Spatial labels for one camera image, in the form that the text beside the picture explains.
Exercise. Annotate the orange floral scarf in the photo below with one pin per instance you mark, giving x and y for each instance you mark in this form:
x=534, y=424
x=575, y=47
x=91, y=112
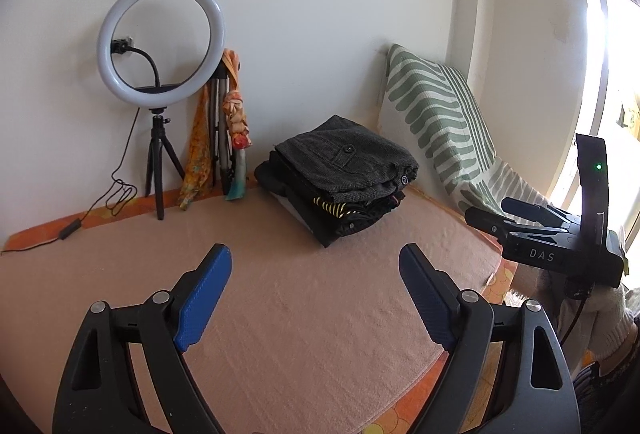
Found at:
x=199, y=160

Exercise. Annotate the green white striped pillow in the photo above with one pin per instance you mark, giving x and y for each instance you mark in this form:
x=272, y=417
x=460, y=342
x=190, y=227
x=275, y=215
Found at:
x=429, y=109

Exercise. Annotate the stack of dark clothes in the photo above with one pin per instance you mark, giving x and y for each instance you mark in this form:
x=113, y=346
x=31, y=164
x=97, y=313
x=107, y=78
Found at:
x=328, y=221

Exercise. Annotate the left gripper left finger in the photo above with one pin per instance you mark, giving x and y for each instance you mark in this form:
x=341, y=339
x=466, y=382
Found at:
x=99, y=391

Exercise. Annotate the right hand white glove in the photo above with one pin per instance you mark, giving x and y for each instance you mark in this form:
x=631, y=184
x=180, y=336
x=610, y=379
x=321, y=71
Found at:
x=603, y=325

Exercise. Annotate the white ring light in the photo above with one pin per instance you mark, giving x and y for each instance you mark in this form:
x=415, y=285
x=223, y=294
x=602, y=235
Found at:
x=155, y=53

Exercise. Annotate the grey houndstooth pants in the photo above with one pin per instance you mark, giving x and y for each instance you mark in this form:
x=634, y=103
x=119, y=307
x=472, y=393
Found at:
x=345, y=162

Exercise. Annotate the folded grey tripod stand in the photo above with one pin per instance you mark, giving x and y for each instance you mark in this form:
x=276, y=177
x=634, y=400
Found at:
x=219, y=142

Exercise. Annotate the black mini tripod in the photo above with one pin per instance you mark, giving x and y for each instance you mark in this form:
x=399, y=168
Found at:
x=159, y=144

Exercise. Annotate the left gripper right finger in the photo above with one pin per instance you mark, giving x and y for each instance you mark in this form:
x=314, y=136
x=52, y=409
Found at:
x=531, y=390

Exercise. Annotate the braided orange teal scarf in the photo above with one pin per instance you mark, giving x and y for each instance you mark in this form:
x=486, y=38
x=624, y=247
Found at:
x=237, y=126

